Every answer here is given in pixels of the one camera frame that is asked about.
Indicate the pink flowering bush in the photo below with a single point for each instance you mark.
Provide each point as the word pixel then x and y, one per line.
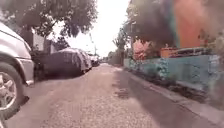
pixel 141 49

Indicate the pale concrete kerb strip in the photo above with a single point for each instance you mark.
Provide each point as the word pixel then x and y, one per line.
pixel 186 100

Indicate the teal garden wall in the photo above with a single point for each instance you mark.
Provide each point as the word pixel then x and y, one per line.
pixel 186 68

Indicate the car under grey cover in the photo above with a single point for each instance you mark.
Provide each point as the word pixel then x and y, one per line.
pixel 65 61

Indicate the grey asphalt road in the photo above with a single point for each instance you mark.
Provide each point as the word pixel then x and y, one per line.
pixel 96 100

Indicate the large leafy tree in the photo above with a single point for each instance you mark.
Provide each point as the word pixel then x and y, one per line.
pixel 50 16

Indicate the parked vehicle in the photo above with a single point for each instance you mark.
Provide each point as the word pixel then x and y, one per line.
pixel 94 59

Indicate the dark leafy tree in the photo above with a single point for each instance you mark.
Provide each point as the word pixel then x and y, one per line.
pixel 150 20

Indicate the orange building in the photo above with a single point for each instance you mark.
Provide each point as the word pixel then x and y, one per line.
pixel 188 23

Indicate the silver car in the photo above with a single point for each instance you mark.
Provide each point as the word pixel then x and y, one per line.
pixel 11 60

